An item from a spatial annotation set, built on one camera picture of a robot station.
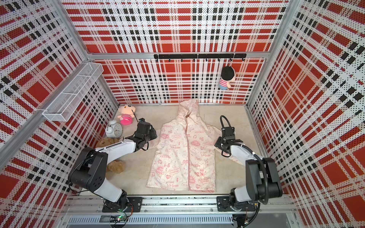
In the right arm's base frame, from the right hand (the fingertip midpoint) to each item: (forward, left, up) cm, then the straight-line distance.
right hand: (221, 143), depth 93 cm
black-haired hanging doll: (+35, -5, +29) cm, 45 cm away
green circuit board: (-41, +55, -2) cm, 68 cm away
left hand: (+8, +45, +3) cm, 45 cm away
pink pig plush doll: (+27, +70, +2) cm, 75 cm away
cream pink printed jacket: (-4, +25, -3) cm, 25 cm away
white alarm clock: (+7, +72, +6) cm, 72 cm away
